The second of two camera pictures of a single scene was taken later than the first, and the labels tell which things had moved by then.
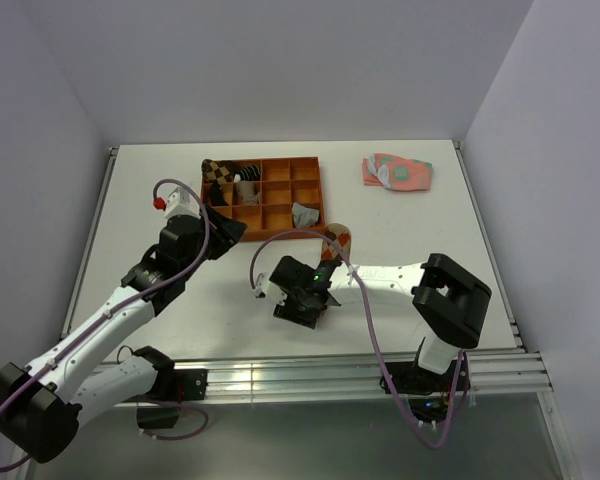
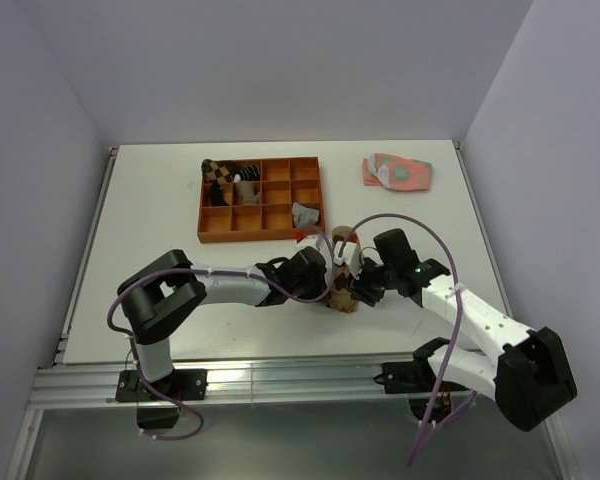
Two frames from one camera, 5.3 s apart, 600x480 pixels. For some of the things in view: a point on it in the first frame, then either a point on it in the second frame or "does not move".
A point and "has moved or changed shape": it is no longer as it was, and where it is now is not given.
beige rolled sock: x=247 y=191 does not move
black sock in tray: x=216 y=195 does not move
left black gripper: x=225 y=234 to x=320 y=288
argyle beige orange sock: x=341 y=234 has moved or changed shape
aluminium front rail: x=359 y=379 does not move
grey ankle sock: x=303 y=216 does not move
